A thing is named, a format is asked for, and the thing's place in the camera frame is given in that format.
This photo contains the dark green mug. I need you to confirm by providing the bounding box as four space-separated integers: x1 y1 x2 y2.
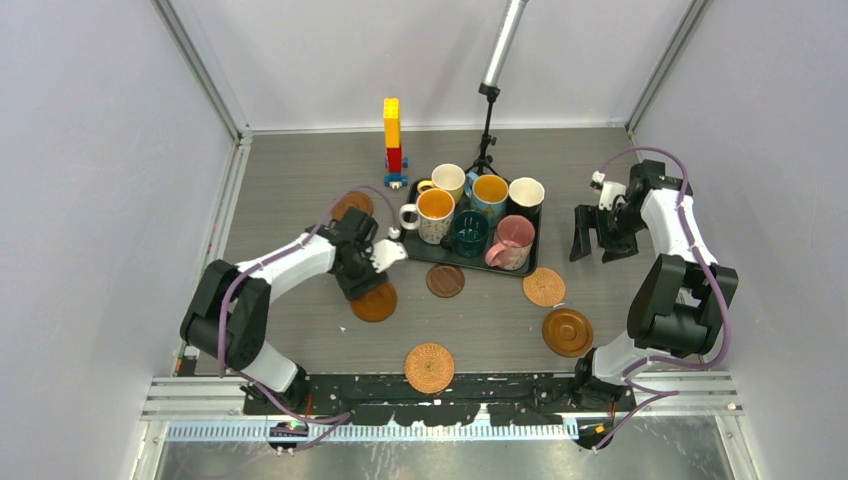
440 210 490 258

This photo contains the rattan coaster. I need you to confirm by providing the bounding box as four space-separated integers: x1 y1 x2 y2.
404 343 455 394
522 267 567 308

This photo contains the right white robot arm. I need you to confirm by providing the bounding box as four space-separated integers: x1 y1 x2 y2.
569 160 739 411

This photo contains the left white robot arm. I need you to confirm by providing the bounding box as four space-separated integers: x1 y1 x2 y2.
180 208 408 414

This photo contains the black white-inside mug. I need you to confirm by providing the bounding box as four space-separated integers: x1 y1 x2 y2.
505 177 545 221

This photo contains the rattan coaster front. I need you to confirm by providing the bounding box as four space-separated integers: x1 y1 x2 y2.
404 343 455 394

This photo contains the blue patterned mug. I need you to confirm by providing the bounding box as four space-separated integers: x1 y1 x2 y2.
465 172 509 226

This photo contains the black serving tray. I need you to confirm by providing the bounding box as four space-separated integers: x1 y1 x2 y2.
395 176 543 279

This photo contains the floral white mug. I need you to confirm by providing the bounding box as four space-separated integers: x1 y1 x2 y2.
399 189 456 245

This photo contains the toy brick tower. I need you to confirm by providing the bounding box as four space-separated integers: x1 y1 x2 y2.
383 97 408 190

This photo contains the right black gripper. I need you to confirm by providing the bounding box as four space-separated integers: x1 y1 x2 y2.
571 203 648 264

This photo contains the silver metal pole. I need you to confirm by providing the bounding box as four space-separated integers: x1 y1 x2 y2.
480 0 529 91

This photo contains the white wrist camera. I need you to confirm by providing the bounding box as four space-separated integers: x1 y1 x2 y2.
590 171 627 211
368 227 408 273

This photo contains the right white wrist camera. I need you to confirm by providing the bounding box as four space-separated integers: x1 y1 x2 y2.
590 171 627 211

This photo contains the cream yellow mug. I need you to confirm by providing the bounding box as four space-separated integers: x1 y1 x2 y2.
416 164 466 204

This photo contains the dark brown wooden coaster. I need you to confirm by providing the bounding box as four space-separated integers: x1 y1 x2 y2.
425 264 465 298

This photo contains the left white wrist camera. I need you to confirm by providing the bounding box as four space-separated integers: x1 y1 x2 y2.
368 227 408 273

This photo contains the pink ghost mug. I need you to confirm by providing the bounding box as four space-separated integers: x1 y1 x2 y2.
484 215 536 271

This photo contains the black tripod stand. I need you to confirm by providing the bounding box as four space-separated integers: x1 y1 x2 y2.
464 82 500 175

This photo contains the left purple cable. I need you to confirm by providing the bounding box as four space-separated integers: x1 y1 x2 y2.
217 184 402 454

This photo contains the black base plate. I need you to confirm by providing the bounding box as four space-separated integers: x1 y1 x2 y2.
240 373 636 427

